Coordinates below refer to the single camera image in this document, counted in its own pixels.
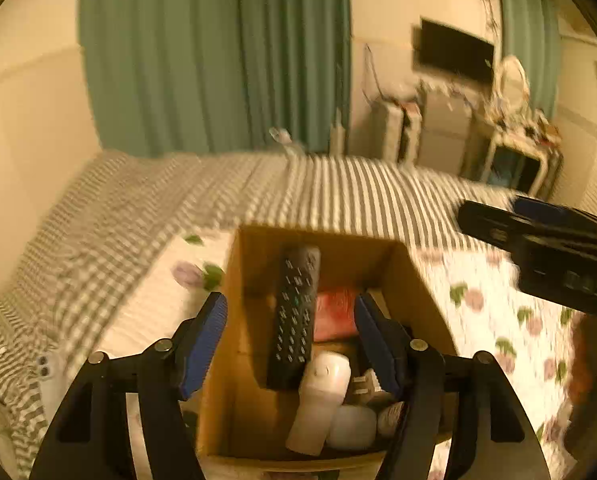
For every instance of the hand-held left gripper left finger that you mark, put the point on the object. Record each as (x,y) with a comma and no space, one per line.
(206,345)

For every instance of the narrow green curtain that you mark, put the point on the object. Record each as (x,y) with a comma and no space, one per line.
(528,35)

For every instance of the white floral quilt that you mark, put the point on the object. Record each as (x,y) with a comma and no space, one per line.
(488,320)

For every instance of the red packet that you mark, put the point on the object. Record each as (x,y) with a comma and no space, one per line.
(336,315)

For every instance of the black wall television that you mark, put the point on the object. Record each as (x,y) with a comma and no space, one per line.
(453,52)

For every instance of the grey checked bedsheet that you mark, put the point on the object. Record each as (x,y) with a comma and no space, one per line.
(128,200)

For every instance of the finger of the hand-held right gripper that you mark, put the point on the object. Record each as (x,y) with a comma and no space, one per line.
(548,212)
(483,225)

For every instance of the white louvered wardrobe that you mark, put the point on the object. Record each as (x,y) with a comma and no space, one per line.
(578,135)

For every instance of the brown cardboard box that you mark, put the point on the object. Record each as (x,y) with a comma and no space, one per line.
(251,310)

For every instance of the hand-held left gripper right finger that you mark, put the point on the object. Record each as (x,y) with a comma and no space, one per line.
(378,345)

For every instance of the white dressing table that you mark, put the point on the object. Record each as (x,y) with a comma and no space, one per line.
(520,135)

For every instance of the white oil heater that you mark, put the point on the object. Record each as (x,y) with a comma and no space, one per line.
(396,132)

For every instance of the white oval vanity mirror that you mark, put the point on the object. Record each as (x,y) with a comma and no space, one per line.
(510,80)

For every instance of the white handheld device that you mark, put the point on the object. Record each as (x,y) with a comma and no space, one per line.
(318,400)

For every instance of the white smartphone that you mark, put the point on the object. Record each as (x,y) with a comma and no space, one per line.
(52,380)

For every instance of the small white box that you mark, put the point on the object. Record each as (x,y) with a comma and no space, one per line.
(352,427)

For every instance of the grey small refrigerator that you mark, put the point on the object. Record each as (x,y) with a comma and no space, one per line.
(446,130)

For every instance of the black remote control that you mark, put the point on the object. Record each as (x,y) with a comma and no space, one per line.
(296,310)

